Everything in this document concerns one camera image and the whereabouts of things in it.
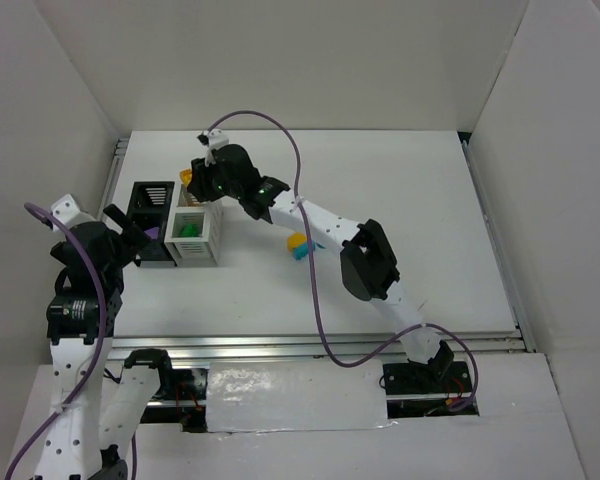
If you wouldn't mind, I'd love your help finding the purple rounded lego brick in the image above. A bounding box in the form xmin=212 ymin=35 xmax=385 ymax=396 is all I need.
xmin=144 ymin=227 xmax=160 ymax=240

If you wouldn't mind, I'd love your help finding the yellow half-round lego brick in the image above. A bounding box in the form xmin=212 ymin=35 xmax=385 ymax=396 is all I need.
xmin=179 ymin=169 xmax=193 ymax=186

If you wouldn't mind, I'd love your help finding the long yellow lego brick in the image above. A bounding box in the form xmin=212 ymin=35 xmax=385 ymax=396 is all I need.
xmin=186 ymin=193 xmax=204 ymax=207

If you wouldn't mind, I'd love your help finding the green square lego brick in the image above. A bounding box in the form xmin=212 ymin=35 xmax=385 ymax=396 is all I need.
xmin=187 ymin=224 xmax=199 ymax=237

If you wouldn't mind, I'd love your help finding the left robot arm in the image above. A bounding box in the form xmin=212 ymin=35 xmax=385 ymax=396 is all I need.
xmin=25 ymin=195 xmax=174 ymax=479

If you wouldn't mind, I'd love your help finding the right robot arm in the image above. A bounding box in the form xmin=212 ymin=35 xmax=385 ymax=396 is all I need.
xmin=187 ymin=134 xmax=453 ymax=382

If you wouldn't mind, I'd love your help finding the black slotted container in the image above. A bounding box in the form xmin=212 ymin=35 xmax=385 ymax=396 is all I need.
xmin=126 ymin=181 xmax=175 ymax=266

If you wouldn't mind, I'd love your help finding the white slotted container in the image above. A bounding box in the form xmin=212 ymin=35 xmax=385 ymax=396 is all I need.
xmin=164 ymin=183 xmax=223 ymax=267

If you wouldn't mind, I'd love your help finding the yellow oval lego brick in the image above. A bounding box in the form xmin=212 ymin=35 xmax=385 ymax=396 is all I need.
xmin=286 ymin=233 xmax=307 ymax=252

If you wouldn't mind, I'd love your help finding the teal rectangular lego brick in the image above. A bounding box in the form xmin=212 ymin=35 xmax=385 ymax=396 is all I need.
xmin=291 ymin=242 xmax=323 ymax=261

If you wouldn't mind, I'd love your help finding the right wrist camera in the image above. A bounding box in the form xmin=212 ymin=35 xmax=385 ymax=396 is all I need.
xmin=197 ymin=129 xmax=229 ymax=167

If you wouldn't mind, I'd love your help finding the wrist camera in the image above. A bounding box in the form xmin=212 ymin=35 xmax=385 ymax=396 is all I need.
xmin=197 ymin=129 xmax=229 ymax=167
xmin=50 ymin=194 xmax=95 ymax=233

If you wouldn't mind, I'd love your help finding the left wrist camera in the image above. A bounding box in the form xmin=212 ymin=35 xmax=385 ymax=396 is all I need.
xmin=50 ymin=194 xmax=95 ymax=233

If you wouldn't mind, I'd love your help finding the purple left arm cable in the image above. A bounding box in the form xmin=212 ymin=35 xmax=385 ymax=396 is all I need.
xmin=2 ymin=202 xmax=141 ymax=480

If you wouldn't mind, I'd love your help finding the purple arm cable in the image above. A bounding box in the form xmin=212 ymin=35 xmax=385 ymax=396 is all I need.
xmin=207 ymin=110 xmax=481 ymax=414
xmin=2 ymin=202 xmax=141 ymax=480

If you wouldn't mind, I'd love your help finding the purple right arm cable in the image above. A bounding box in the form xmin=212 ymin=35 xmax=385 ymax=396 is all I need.
xmin=207 ymin=110 xmax=481 ymax=414

